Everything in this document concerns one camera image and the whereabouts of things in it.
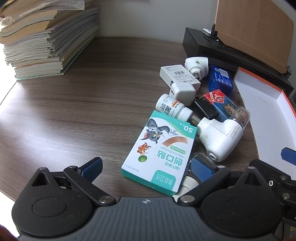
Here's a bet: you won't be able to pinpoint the blue rectangular box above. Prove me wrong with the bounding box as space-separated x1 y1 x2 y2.
208 65 234 95

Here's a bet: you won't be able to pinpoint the white mosquito heater with bottle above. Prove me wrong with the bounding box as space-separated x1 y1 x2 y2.
196 106 251 163

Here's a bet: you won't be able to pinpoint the clear bottle white cap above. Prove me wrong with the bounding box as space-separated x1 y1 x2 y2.
172 152 220 202

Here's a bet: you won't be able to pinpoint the red blue playing card box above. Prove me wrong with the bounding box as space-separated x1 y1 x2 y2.
202 89 238 123

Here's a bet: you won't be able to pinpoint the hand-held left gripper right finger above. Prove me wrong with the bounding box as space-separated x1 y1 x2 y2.
177 156 266 207

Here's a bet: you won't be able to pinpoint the black desk riser stand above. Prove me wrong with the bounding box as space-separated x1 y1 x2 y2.
182 27 295 98

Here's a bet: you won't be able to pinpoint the white pill bottle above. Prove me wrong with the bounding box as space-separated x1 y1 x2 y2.
155 93 193 121

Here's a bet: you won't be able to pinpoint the black power adapter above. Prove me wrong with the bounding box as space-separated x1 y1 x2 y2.
191 95 223 127

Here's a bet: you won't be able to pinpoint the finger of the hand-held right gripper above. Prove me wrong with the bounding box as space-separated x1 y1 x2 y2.
252 159 296 209
281 147 296 166

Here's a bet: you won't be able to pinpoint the white rectangular box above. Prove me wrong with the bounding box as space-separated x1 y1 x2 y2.
159 64 201 90

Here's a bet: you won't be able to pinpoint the white box orange edge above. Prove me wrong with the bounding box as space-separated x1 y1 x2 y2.
233 67 296 166

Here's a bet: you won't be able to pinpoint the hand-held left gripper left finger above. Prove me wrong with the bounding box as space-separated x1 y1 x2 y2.
31 157 116 207

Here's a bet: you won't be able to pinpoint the white charger adapter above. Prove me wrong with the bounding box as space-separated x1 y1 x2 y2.
169 82 196 107

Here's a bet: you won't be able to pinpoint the white plug-in device green button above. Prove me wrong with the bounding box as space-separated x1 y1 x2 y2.
184 57 209 81

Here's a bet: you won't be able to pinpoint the stack of books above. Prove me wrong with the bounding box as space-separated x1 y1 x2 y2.
0 0 101 80

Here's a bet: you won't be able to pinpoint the teal cartoon bandage box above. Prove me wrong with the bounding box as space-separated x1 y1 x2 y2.
121 110 197 196

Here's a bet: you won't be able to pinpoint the wooden board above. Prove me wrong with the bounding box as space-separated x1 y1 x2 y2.
214 0 294 74

